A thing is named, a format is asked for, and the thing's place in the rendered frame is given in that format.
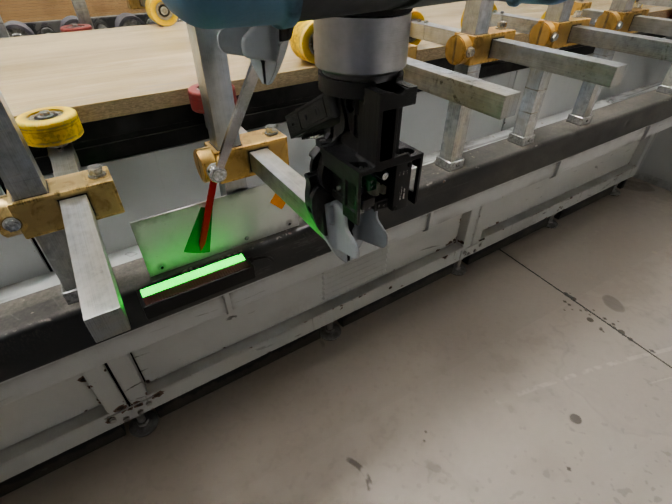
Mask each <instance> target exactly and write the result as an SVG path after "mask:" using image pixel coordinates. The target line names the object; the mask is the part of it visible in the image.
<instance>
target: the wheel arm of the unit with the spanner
mask: <svg viewBox="0 0 672 504"><path fill-rule="evenodd" d="M249 156H250V163H251V170H252V171H253V172H254V173H255V174H256V175H257V176H258V177H259V178H260V179H261V180H262V181H263V182H264V183H265V184H267V185H268V186H269V187H270V188H271V189H272V190H273V191H274V192H275V193H276V194H277V195H278V196H279V197H280V198H281V199H282V200H283V201H284V202H285V203H286V204H287V205H288V206H289V207H290V208H292V209H293V210H294V211H295V212H296V213H297V214H298V215H299V216H300V217H301V218H302V219H303V220H304V221H305V222H306V223H307V224H308V225H309V226H310V227H311V228H312V229H313V230H314V231H315V232H316V233H318V234H319V235H320V236H321V237H322V238H323V236H322V234H321V233H320V231H319V230H318V228H317V227H316V225H315V223H314V221H313V219H312V218H311V216H310V214H309V212H308V210H307V208H306V204H305V186H306V180H305V178H303V177H302V176H301V175H300V174H298V173H297V172H296V171H295V170H294V169H292V168H291V167H290V166H289V165H287V164H286V163H285V162H284V161H283V160H281V159H280V158H279V157H278V156H276V155H275V154H274V153H273V152H272V151H270V150H269V149H268V148H264V149H260V150H256V151H252V152H249ZM323 239H324V238H323ZM324 240H325V239H324Z"/></svg>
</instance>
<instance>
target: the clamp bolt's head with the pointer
mask: <svg viewBox="0 0 672 504"><path fill-rule="evenodd" d="M212 178H213V179H215V180H216V181H221V180H223V179H224V178H225V172H224V171H223V169H220V168H217V169H215V170H214V171H213V172H212ZM216 186H217V183H215V182H213V181H212V180H211V179H210V184H209V190H208V195H207V201H206V206H205V212H204V217H203V223H202V228H201V234H200V239H199V245H200V251H202V249H203V247H204V245H205V243H206V239H207V233H208V228H209V223H210V218H211V213H212V207H213V202H214V197H215V192H216Z"/></svg>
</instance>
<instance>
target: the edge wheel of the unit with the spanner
mask: <svg viewBox="0 0 672 504"><path fill-rule="evenodd" d="M231 84H232V83H231ZM232 90H233V96H234V103H235V105H236V102H237V98H236V91H235V86H234V85H233V84H232ZM188 96H189V100H190V105H191V109H192V110H193V111H194V112H196V113H199V114H204V109H203V104H202V99H201V94H200V89H199V84H198V83H197V84H194V85H192V86H190V87H189V88H188Z"/></svg>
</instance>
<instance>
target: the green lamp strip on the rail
mask: <svg viewBox="0 0 672 504"><path fill-rule="evenodd" d="M244 260H246V259H245V258H244V256H243V255H242V254H240V255H236V256H233V257H230V258H227V259H225V260H222V261H219V262H216V263H214V264H211V265H208V266H205V267H202V268H200V269H197V270H194V271H191V272H188V273H186V274H183V275H180V276H177V277H175V278H172V279H169V280H166V281H163V282H161V283H158V284H155V285H152V286H149V287H147V288H144V289H141V290H140V292H141V295H142V297H146V296H149V295H152V294H154V293H157V292H160V291H162V290H165V289H168V288H171V287H173V286H176V285H179V284H181V283H184V282H187V281H190V280H192V279H195V278H198V277H200V276H203V275H206V274H209V273H211V272H214V271H217V270H220V269H222V268H225V267H228V266H230V265H233V264H236V263H239V262H241V261H244Z"/></svg>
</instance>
